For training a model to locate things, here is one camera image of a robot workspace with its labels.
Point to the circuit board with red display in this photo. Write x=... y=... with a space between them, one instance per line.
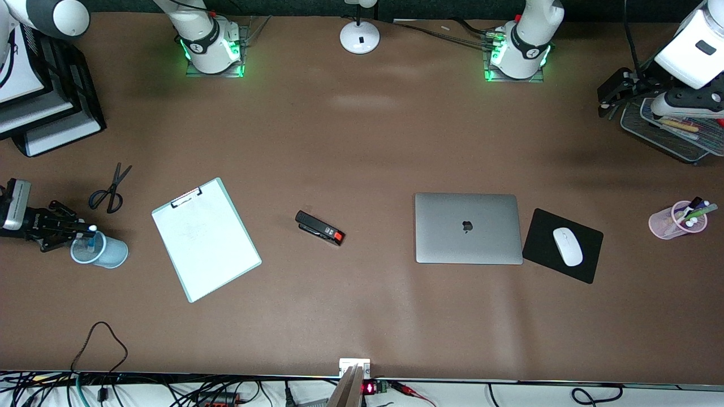
x=376 y=388

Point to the pink translucent pen cup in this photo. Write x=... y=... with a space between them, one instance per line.
x=662 y=223

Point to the blue marker with white cap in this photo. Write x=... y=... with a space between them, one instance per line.
x=90 y=244

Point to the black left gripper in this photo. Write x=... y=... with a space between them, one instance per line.
x=632 y=84

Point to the black stacked letter tray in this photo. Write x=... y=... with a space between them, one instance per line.
x=79 y=85

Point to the black stapler with red tip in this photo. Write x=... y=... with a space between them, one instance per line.
x=315 y=225

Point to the light blue mesh cup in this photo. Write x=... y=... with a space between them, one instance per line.
x=113 y=255

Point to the silver grey laptop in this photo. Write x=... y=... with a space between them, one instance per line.
x=441 y=237

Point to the white lamp base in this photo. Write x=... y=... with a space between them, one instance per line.
x=360 y=37

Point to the grey pink pen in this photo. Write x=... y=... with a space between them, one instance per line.
x=679 y=134

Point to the black scissors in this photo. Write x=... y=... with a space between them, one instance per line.
x=115 y=185

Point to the white capped marker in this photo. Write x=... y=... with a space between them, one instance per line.
x=689 y=224

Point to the pale green clipboard with paper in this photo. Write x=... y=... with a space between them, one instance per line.
x=218 y=265

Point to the black mesh desk tray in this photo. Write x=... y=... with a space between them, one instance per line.
x=673 y=144

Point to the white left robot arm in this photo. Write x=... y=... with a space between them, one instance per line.
x=523 y=45

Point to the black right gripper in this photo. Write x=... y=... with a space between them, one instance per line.
x=44 y=223

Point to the white mount bracket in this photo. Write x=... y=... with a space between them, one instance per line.
x=346 y=363

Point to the black mouse pad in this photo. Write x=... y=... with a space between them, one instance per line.
x=540 y=243

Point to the clear arm base plate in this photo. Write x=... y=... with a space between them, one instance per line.
x=237 y=69
x=491 y=76

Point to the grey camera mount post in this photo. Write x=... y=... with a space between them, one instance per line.
x=348 y=390

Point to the white paper sheet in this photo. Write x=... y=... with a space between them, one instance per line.
x=22 y=73
x=62 y=141

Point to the white computer mouse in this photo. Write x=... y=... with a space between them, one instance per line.
x=567 y=246

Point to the black purple marker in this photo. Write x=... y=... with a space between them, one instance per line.
x=694 y=202

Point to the yellow pen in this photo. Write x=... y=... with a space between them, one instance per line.
x=681 y=125

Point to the green marker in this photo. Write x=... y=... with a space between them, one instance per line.
x=704 y=212

